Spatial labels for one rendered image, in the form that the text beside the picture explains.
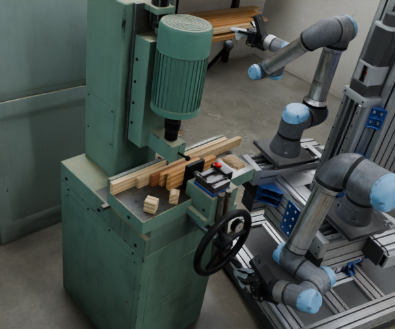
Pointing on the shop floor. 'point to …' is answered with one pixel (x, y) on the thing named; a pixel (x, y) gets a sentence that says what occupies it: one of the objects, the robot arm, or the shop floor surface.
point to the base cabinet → (128, 273)
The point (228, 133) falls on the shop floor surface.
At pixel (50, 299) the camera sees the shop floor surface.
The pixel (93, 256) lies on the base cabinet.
